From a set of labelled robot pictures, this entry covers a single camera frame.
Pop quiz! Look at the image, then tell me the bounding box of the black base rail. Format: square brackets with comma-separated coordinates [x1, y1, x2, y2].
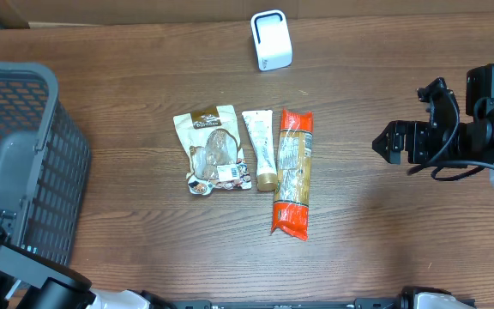
[169, 286, 476, 309]

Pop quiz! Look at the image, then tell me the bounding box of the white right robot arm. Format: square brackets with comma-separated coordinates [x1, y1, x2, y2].
[372, 64, 494, 189]

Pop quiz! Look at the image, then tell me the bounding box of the white tube with gold cap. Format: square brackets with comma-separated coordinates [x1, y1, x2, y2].
[242, 110, 278, 191]

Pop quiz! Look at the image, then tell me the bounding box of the white barcode scanner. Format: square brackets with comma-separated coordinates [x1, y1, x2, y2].
[250, 9, 292, 71]

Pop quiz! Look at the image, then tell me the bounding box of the orange pasta package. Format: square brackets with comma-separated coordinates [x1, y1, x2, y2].
[271, 109, 313, 241]

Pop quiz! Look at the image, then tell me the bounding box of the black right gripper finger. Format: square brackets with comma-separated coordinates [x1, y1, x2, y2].
[377, 148, 401, 165]
[372, 120, 407, 150]

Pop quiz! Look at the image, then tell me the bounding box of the brown snack pouch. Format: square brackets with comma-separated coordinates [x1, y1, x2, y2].
[173, 105, 252, 196]

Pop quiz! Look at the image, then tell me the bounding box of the grey plastic shopping basket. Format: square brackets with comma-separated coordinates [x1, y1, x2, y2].
[0, 62, 91, 265]

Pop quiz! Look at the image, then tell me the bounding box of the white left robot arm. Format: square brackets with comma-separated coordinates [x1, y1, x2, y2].
[0, 224, 177, 309]

